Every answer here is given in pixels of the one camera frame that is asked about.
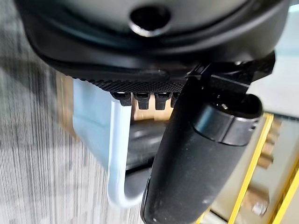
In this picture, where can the brown cardboard box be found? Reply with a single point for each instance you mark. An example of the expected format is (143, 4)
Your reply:
(149, 114)

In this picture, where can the black sole-shaped part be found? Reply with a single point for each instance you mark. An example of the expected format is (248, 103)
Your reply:
(140, 144)

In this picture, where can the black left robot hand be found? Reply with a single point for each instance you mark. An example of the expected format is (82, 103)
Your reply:
(177, 163)

